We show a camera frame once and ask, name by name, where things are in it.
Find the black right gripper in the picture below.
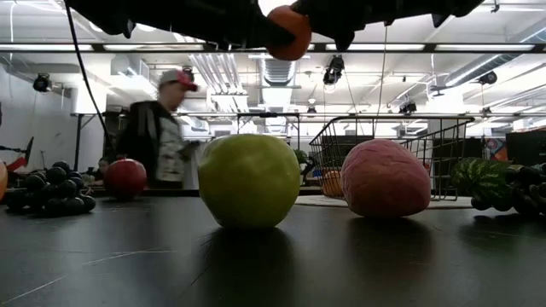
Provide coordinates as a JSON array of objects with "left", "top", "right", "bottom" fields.
[{"left": 293, "top": 0, "right": 485, "bottom": 52}]

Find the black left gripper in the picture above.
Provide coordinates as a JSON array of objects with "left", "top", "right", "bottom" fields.
[{"left": 66, "top": 0, "right": 296, "bottom": 50}]

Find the round orange fruit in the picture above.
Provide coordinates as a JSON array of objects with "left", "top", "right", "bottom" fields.
[{"left": 266, "top": 4, "right": 313, "bottom": 61}]

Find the green apple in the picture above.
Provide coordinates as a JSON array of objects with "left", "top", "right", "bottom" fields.
[{"left": 197, "top": 133, "right": 302, "bottom": 230}]

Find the small yellow-orange fruit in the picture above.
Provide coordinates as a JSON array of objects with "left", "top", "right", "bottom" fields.
[{"left": 320, "top": 169, "right": 345, "bottom": 198}]

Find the pink fruit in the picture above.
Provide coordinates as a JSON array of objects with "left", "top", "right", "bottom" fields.
[{"left": 340, "top": 138, "right": 432, "bottom": 218}]

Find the red apple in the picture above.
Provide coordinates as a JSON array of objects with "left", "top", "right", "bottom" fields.
[{"left": 103, "top": 157, "right": 148, "bottom": 200}]

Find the black grape bunch with leaf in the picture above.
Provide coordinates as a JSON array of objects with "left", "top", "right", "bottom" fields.
[{"left": 471, "top": 164, "right": 546, "bottom": 217}]

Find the person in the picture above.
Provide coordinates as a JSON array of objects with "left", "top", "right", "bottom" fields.
[
  {"left": 87, "top": 156, "right": 111, "bottom": 187},
  {"left": 113, "top": 69, "right": 200, "bottom": 189}
]

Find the black background monitor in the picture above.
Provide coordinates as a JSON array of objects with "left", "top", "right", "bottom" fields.
[{"left": 505, "top": 130, "right": 546, "bottom": 167}]

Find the black table mat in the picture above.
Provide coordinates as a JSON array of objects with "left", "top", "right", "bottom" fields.
[{"left": 0, "top": 194, "right": 546, "bottom": 307}]

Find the red background equipment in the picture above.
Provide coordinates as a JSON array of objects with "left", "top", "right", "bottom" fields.
[{"left": 0, "top": 136, "right": 36, "bottom": 174}]

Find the red-orange mango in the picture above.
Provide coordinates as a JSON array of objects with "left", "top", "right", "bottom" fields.
[{"left": 0, "top": 160, "right": 9, "bottom": 201}]

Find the ribbed ceiling air duct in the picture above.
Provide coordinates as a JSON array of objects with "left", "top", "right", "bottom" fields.
[{"left": 260, "top": 57, "right": 296, "bottom": 89}]

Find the metal wire basket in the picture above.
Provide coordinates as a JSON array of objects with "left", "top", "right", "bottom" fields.
[{"left": 309, "top": 114, "right": 475, "bottom": 201}]

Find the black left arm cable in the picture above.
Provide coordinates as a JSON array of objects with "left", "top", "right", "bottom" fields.
[{"left": 63, "top": 0, "right": 115, "bottom": 150}]

